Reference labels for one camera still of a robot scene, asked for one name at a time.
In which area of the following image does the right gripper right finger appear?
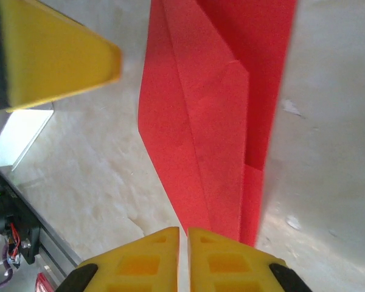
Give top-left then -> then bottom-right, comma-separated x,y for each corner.
187,227 -> 308,292

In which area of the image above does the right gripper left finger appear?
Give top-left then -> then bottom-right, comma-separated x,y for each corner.
56,226 -> 181,292

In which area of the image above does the red square paper sheet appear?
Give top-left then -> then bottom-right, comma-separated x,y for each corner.
136,0 -> 298,247

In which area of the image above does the white paperback book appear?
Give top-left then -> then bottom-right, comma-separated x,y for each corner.
0,109 -> 55,170

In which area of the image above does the red foil packet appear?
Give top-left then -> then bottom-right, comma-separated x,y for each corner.
35,271 -> 60,292

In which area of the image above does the long aluminium mounting rail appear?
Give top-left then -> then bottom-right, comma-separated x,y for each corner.
15,182 -> 83,271

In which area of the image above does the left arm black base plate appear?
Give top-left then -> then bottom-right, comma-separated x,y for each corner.
4,212 -> 42,265

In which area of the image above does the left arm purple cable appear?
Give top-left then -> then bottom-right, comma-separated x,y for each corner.
0,246 -> 18,290

